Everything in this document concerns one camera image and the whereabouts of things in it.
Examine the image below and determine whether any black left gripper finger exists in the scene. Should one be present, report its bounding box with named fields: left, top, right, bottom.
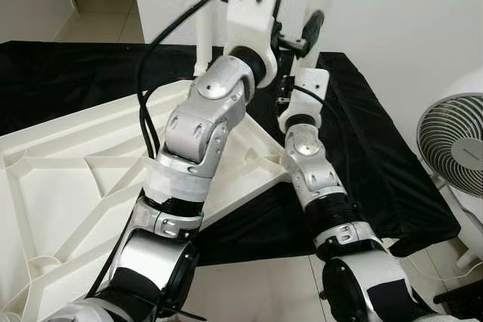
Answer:
left=302, top=10, right=325, bottom=55

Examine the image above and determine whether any black storage rack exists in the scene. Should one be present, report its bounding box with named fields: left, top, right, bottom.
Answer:
left=434, top=281, right=483, bottom=322

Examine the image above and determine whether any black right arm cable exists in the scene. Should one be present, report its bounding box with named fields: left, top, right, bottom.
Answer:
left=289, top=83, right=355, bottom=206

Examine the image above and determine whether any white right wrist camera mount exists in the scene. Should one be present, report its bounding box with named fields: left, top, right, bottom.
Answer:
left=278, top=67, right=331, bottom=134

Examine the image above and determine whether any white pedestal fan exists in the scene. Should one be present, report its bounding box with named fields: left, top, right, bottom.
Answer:
left=417, top=73, right=483, bottom=198

